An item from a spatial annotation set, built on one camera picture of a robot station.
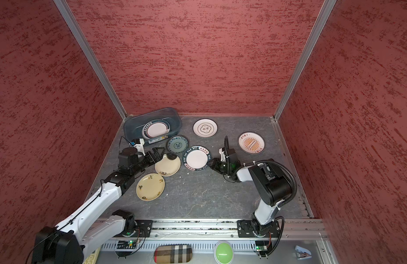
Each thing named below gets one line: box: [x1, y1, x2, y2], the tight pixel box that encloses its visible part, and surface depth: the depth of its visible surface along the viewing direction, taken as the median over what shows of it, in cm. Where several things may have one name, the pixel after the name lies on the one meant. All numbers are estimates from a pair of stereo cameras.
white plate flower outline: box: [192, 118, 219, 139], surface depth 116 cm
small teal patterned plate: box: [167, 135, 189, 154], surface depth 106 cm
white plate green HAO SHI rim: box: [182, 145, 212, 172], surface depth 100 cm
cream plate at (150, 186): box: [135, 172, 166, 202], surface depth 88 cm
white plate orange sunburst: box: [237, 131, 266, 156], surface depth 108 cm
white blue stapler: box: [294, 245, 312, 261], surface depth 69 cm
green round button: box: [213, 240, 234, 264], surface depth 69 cm
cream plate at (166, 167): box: [154, 153, 182, 178], surface depth 94 cm
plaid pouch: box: [153, 244, 193, 264], surface depth 67 cm
